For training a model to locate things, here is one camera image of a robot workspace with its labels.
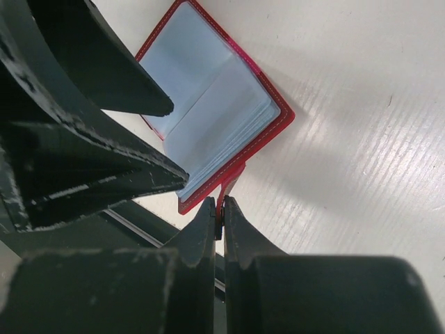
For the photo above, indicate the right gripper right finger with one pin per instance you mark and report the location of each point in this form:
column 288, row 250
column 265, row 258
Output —
column 270, row 291

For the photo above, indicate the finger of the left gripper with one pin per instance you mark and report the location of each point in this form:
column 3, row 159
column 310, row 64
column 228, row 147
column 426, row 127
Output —
column 96, row 60
column 62, row 157

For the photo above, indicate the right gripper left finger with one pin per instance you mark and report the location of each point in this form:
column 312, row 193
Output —
column 129, row 290

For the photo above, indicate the red leather card holder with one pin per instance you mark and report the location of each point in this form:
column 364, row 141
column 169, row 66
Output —
column 225, row 178

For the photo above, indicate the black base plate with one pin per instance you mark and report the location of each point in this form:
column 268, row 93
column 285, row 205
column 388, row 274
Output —
column 126, row 226

